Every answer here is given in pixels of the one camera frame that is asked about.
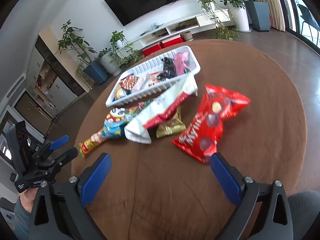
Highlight person's left forearm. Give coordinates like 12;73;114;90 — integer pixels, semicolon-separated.
14;189;38;240

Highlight black framed glass door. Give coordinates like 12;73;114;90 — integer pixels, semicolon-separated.
272;0;320;48

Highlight black balcony chair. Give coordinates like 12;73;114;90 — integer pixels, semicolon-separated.
297;4;320;45

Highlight bushy plant in white pot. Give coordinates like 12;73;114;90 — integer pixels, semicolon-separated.
216;0;250;32

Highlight black wall television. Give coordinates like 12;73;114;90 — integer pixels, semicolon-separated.
103;0;194;27

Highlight tall plant in blue pot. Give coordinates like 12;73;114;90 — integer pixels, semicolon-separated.
56;19;109;85

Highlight white television cabinet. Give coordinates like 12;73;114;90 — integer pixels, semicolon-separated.
129;8;230;48

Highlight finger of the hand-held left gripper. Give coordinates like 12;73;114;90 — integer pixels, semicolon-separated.
37;147;78;178
37;135;70;159

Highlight pale green and red bag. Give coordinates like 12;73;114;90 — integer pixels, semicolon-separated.
124;73;199;145

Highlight orange cartoon snack packet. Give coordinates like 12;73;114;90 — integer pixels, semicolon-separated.
78;131;110;158

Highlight gold and red snack packet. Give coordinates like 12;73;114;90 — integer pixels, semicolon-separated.
156;106;187;138

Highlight wooden wall cabinet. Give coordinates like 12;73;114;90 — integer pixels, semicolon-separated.
25;29;92;115

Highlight plant in ribbed white pot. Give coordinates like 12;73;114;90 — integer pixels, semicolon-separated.
96;48;122;77

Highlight red chocolate bag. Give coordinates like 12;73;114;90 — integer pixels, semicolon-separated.
171;84;251;165

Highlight white and pink snack packet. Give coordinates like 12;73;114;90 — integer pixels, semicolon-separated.
131;74;152;93

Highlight trailing pothos in white pot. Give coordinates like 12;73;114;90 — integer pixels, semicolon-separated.
110;31;144;68
197;0;240;40

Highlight red storage box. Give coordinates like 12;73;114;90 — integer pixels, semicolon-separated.
142;42;163;56
161;35;183;48

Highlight white plastic tray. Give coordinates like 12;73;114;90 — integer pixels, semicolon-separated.
105;45;201;108

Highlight panda print snack packet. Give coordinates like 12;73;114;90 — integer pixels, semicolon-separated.
101;107;130;140

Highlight red-brown nut snack packet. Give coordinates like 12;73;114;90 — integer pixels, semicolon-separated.
119;74;139;91

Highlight black snack packet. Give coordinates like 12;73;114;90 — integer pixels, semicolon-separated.
159;57;177;82

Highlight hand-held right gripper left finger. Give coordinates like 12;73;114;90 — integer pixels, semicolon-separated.
29;152;112;240

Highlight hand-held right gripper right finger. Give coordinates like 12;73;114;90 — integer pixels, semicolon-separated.
210;152;293;240

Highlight large-leaf plant in dark pot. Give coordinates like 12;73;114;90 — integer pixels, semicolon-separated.
230;0;271;32

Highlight beige curtain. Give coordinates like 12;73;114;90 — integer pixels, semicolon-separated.
260;0;287;32

